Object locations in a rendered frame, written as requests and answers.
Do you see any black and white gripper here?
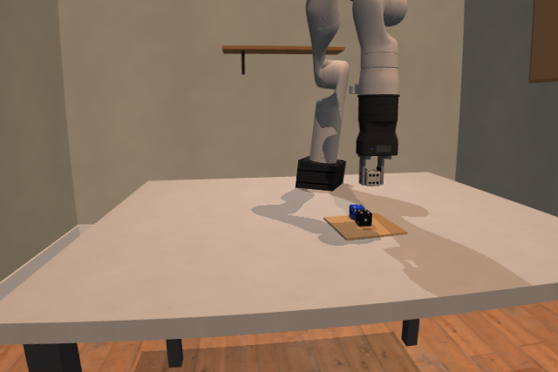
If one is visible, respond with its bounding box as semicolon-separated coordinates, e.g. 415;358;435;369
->
350;67;400;186

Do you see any orange square mat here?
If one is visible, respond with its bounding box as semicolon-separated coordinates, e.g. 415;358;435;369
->
323;213;408;240

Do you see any beige die with black pips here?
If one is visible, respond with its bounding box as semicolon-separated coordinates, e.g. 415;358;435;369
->
366;169;381;186

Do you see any blue die with white pips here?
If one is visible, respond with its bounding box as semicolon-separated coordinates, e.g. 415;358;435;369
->
349;204;365;220

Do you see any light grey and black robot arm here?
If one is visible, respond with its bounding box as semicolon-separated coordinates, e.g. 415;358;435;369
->
305;0;407;164

